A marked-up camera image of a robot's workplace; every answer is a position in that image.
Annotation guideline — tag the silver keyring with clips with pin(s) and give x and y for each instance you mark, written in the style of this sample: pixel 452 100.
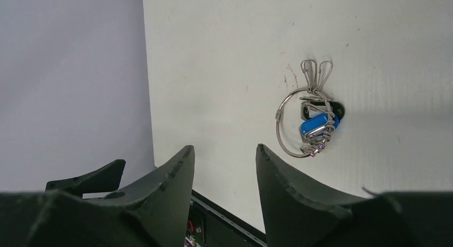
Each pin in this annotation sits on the silver keyring with clips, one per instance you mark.
pixel 316 75

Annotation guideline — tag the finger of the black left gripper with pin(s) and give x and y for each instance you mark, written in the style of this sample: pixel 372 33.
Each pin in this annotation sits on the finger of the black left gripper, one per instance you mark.
pixel 104 179

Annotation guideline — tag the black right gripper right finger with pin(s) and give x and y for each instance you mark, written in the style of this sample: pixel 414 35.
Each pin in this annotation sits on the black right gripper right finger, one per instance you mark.
pixel 297 210

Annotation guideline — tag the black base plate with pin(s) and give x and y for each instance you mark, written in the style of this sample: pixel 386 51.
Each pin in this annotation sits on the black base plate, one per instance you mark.
pixel 212 226

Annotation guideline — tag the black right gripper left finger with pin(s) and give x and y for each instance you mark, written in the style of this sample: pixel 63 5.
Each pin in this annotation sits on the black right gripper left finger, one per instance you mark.
pixel 153 210

